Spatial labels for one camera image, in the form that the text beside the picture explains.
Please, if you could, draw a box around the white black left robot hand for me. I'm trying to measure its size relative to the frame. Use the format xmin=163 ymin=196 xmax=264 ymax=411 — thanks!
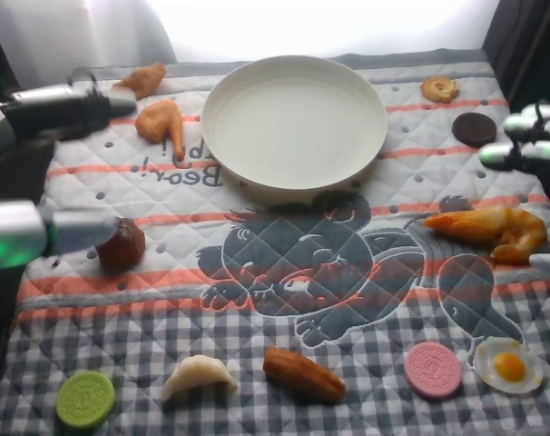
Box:
xmin=0 ymin=74 xmax=138 ymax=273

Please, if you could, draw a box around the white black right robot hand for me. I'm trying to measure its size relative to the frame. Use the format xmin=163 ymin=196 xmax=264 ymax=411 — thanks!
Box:
xmin=477 ymin=92 xmax=550 ymax=274

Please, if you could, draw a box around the orange shrimp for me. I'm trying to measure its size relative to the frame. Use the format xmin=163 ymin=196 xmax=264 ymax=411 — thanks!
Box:
xmin=423 ymin=204 xmax=549 ymax=264

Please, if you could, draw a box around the brown round pastry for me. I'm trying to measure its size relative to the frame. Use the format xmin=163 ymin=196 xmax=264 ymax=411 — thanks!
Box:
xmin=95 ymin=217 xmax=147 ymax=276

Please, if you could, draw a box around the white round plate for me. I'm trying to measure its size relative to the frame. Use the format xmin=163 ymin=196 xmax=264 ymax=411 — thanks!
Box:
xmin=200 ymin=55 xmax=388 ymax=190

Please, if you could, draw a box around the toy dark chocolate cookie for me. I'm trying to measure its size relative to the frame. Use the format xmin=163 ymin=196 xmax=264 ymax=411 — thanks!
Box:
xmin=452 ymin=112 xmax=498 ymax=148

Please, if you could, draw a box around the dark curtain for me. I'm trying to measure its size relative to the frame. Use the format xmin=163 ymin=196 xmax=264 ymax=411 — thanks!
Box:
xmin=480 ymin=0 xmax=550 ymax=110
xmin=0 ymin=0 xmax=23 ymax=94

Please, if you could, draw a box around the toy fried chicken piece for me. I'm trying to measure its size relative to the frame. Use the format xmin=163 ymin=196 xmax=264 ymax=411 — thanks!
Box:
xmin=112 ymin=62 xmax=168 ymax=101

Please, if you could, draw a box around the white backdrop curtain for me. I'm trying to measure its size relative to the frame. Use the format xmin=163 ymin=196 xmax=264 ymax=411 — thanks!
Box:
xmin=0 ymin=0 xmax=490 ymax=90

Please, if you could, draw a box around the toy fried chicken drumstick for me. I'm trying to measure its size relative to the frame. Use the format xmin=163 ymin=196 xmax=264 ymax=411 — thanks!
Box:
xmin=134 ymin=100 xmax=186 ymax=161

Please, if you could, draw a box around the toy beige butter cookie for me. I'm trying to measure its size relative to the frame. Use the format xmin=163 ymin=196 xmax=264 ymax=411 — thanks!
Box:
xmin=420 ymin=75 xmax=460 ymax=104

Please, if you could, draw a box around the toy fried egg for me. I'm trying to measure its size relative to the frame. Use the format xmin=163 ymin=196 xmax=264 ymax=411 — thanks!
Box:
xmin=472 ymin=337 xmax=545 ymax=394

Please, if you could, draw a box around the toy pink sandwich cookie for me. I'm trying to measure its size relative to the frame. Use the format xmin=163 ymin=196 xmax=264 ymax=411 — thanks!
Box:
xmin=404 ymin=342 xmax=465 ymax=400

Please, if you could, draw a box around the grey quilt with bear print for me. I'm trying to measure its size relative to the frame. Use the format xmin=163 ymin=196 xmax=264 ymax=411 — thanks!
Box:
xmin=0 ymin=53 xmax=550 ymax=436

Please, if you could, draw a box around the toy green sandwich cookie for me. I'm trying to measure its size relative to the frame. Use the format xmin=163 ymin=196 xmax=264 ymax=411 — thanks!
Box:
xmin=55 ymin=370 xmax=116 ymax=431

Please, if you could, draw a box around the toy white dumpling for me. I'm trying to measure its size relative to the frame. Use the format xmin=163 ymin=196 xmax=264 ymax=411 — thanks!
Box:
xmin=161 ymin=355 xmax=239 ymax=402

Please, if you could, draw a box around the toy brown sausage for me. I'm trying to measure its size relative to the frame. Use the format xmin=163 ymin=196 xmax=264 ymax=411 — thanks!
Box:
xmin=262 ymin=347 xmax=348 ymax=403

